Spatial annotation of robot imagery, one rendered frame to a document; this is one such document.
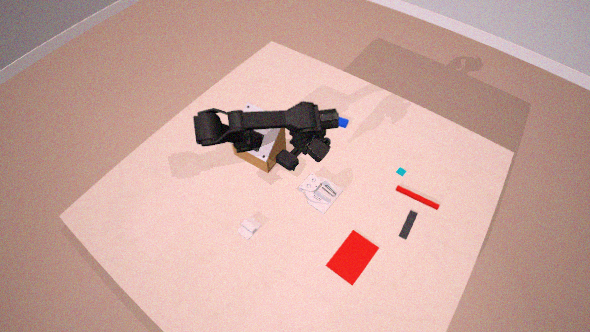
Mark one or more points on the red flat bar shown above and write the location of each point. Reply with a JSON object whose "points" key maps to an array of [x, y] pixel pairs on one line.
{"points": [[418, 197]]}

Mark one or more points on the red rectangular plate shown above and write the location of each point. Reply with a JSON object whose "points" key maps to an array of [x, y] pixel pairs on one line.
{"points": [[352, 257]]}

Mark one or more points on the small blue block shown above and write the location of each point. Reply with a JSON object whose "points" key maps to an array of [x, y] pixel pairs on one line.
{"points": [[343, 122]]}

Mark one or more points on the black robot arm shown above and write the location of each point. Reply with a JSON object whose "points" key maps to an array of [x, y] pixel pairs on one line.
{"points": [[301, 119]]}

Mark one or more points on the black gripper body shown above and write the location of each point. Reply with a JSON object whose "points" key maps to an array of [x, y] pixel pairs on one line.
{"points": [[289, 160]]}

